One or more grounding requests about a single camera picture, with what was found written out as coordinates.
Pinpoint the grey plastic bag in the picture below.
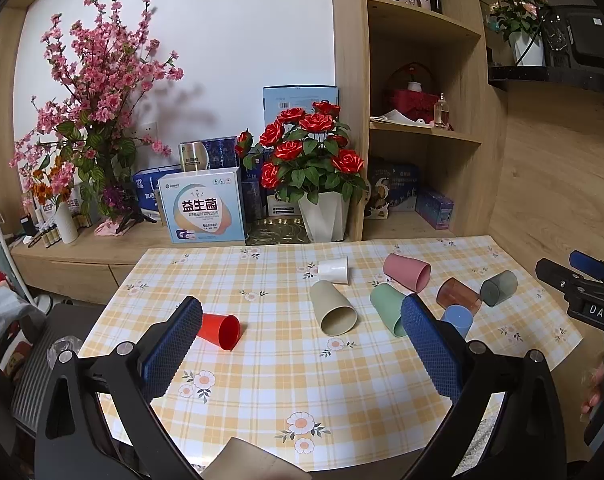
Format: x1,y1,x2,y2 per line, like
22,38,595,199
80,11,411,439
0,287,47,346

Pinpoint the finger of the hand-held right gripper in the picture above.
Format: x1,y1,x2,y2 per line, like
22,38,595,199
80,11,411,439
535,258,599,307
569,250,604,287

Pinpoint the beige cup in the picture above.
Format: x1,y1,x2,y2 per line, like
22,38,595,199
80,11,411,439
309,280,359,337

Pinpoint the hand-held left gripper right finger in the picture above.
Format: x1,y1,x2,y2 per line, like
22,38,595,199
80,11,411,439
401,292,570,480

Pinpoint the row of small bottles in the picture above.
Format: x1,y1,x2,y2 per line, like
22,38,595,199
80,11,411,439
19,209,93,249

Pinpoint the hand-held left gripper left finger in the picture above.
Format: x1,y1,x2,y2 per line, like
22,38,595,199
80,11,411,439
34,296,205,480

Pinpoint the red basket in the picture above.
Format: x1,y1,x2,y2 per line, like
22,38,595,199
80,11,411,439
383,62,443,122

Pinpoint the black ribbed panel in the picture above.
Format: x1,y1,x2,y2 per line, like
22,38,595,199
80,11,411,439
9,305,105,438

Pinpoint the dark blue patterned box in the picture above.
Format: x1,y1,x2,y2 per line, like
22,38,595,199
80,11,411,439
178,136,241,171

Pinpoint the white faceted flower pot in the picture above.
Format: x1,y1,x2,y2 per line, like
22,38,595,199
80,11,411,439
298,191,351,243

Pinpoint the pink blossom bouquet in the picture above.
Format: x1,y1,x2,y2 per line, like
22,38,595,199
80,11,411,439
9,0,185,221

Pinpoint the dark blue box stack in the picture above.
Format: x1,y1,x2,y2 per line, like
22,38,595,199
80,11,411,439
241,159,275,222

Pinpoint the white folded cloth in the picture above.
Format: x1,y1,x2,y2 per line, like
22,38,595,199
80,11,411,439
370,109,433,129

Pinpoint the peach rose plant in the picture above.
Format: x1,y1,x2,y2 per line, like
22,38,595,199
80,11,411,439
489,0,552,42

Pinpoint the black countertop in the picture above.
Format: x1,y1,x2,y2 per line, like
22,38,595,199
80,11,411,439
488,62,604,93

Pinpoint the blue illustrated box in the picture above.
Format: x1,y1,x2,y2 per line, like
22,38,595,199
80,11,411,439
366,157,423,222

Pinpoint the green cup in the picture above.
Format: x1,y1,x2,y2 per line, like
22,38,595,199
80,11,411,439
369,282,409,338

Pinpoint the glass perfume bottle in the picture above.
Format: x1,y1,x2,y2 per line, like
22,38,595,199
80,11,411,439
433,92,453,131

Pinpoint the purple box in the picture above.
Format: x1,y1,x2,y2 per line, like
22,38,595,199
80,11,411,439
414,187,456,231

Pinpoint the yellow plaid floral tablecloth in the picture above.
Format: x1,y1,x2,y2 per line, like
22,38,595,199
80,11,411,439
79,234,584,472

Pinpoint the green gold patterned tray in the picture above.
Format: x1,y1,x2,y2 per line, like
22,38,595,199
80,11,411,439
245,217,309,247

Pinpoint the blue cup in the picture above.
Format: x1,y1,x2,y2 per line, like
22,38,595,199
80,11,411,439
440,305,475,339

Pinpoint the brown translucent cup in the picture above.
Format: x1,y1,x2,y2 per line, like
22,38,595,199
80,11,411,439
436,277,484,317

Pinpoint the white bottle vase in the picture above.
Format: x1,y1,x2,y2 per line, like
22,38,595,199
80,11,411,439
54,201,80,245

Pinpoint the white cup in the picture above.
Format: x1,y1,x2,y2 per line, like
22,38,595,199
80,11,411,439
317,256,351,285

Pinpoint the white square flower pot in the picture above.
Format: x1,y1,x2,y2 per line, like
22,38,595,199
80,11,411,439
509,31,547,67

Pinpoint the blue and white carton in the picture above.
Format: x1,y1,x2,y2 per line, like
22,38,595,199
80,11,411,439
132,164,183,222

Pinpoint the wooden sideboard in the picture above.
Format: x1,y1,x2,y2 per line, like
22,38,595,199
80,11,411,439
9,219,363,307

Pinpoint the white and blue box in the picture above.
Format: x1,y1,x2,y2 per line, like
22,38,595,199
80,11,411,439
158,166,247,245

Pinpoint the red cup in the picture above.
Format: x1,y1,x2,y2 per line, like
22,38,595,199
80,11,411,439
197,312,243,352

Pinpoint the pink cloth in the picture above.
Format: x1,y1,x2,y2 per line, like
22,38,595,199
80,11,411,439
94,217,143,237

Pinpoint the light blue flat box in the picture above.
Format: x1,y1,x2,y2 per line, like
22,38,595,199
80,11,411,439
263,86,339,128

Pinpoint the grey translucent cup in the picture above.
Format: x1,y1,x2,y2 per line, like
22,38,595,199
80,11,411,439
479,270,519,307

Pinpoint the black appliance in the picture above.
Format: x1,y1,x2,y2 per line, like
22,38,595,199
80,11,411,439
539,5,604,70

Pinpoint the wooden shelf unit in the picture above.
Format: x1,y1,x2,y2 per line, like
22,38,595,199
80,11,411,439
330,0,509,242

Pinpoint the pink cup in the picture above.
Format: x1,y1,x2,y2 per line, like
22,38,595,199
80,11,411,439
383,253,431,295

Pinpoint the orange flower sprig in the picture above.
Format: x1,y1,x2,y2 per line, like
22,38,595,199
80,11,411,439
29,160,66,211

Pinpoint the red rose plant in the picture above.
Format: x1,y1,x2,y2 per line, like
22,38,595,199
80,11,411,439
234,101,367,207

